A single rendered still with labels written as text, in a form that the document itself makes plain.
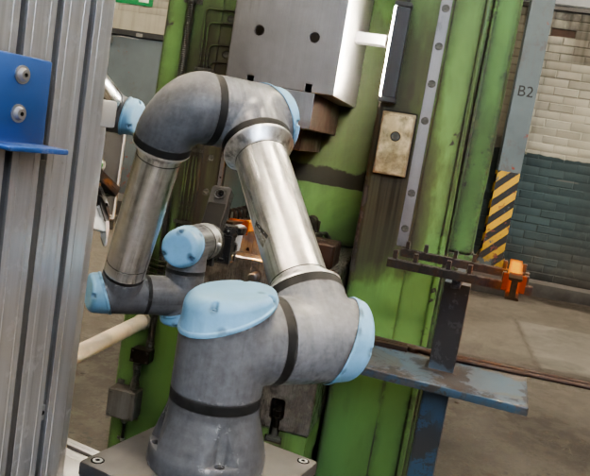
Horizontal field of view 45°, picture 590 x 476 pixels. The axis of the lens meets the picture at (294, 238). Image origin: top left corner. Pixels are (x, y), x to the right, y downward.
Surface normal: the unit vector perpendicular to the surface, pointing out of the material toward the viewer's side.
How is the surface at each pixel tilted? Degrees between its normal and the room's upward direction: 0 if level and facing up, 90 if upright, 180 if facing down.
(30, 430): 90
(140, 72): 90
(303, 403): 90
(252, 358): 90
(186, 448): 72
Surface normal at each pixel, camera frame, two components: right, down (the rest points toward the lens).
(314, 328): 0.49, -0.37
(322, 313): 0.41, -0.64
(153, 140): -0.22, 0.37
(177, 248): -0.21, 0.08
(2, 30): 0.88, 0.21
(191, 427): -0.22, -0.21
